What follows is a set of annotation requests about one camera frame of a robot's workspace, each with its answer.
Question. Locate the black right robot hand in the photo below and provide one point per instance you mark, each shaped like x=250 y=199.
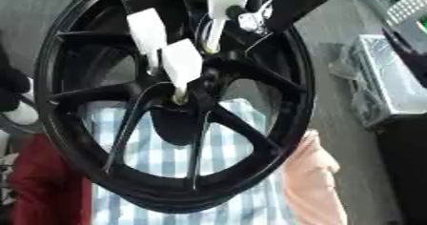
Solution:
x=297 y=3

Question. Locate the black spoked wheel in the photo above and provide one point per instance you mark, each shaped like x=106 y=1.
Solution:
x=167 y=190

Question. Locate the grey clear plastic crate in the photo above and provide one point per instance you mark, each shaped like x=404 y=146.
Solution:
x=389 y=82

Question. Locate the pink cloth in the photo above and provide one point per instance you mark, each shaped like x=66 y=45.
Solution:
x=314 y=184

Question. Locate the black cabinet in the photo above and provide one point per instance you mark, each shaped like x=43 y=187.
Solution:
x=406 y=171

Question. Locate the white round object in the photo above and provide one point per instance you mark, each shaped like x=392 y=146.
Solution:
x=23 y=114

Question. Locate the black round object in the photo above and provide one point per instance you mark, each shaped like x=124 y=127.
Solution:
x=11 y=85

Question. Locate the red cloth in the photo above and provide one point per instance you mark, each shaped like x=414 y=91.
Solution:
x=50 y=184

